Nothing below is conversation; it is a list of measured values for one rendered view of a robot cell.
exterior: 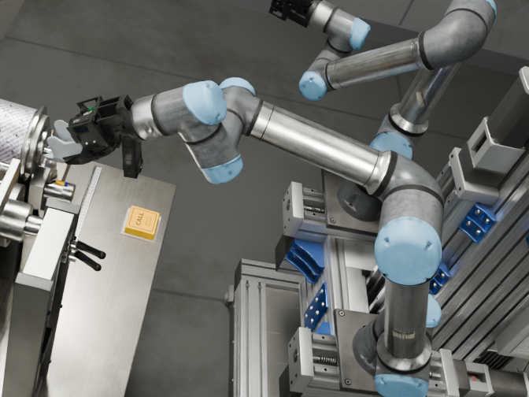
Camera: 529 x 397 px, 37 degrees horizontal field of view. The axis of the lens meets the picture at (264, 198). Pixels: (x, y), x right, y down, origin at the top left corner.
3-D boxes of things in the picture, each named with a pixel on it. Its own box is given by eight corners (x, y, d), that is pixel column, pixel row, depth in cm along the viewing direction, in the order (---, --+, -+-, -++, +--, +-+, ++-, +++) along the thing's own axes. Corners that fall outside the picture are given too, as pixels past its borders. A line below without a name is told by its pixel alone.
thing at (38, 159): (46, 158, 153) (37, 171, 146) (35, 155, 153) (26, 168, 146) (54, 123, 151) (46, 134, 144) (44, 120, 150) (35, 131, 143)
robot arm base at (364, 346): (404, 329, 202) (421, 309, 195) (412, 383, 192) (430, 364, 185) (349, 321, 198) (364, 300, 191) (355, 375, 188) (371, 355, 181)
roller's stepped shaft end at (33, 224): (60, 246, 127) (62, 235, 124) (23, 237, 126) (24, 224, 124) (65, 231, 129) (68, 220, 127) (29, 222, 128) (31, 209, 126)
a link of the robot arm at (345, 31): (354, 58, 210) (366, 34, 204) (318, 39, 211) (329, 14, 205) (364, 45, 216) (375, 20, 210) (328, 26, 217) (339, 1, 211)
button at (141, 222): (152, 240, 186) (154, 235, 184) (123, 232, 185) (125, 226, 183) (157, 218, 191) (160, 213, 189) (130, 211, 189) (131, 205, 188)
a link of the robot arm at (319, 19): (327, 16, 205) (340, 0, 210) (312, 8, 206) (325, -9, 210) (319, 37, 211) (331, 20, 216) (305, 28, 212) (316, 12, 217)
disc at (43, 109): (20, 197, 149) (25, 146, 138) (18, 196, 149) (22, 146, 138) (44, 141, 158) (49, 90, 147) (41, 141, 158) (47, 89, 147)
